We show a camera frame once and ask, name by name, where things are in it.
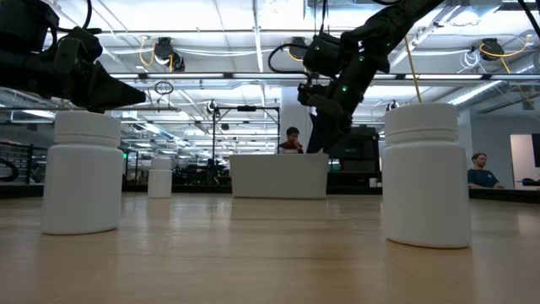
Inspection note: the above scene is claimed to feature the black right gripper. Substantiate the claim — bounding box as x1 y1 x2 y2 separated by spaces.
297 40 392 155

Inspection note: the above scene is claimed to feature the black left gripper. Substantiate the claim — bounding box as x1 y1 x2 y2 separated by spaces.
0 27 148 114

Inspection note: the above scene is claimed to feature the white plastic basket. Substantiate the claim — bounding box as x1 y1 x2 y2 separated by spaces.
229 153 330 200

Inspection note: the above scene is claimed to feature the black computer case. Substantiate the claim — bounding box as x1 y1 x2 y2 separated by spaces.
328 126 380 174

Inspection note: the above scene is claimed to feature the person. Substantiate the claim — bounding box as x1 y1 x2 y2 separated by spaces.
278 126 305 155
467 152 505 190

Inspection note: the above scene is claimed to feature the long ceiling light strip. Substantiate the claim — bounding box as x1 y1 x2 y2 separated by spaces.
109 72 540 82

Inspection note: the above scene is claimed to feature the metal storage shelf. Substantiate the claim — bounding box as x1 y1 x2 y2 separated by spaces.
0 142 47 186

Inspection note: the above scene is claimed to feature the black hanging cable loop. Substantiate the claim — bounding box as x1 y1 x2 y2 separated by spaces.
154 79 175 96

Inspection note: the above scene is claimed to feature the black ceiling cable reel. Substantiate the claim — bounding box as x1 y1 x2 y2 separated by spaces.
152 36 186 73
288 36 309 62
479 37 505 62

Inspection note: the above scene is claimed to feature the black frame enclosure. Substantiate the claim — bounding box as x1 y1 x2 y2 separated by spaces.
122 149 140 186

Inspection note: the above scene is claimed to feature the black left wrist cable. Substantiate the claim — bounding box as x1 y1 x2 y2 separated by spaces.
50 0 103 35

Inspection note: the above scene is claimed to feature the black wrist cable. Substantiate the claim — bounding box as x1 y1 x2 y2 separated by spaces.
50 0 103 35
267 41 313 79

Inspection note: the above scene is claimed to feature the black frame stand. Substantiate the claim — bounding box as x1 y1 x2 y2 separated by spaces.
212 105 282 154

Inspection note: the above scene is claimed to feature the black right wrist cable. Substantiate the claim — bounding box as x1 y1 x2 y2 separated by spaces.
267 41 313 79

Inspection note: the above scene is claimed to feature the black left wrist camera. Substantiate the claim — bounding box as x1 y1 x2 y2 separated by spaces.
0 0 61 44

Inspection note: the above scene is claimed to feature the black curved hose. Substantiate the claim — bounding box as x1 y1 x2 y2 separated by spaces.
0 156 20 183

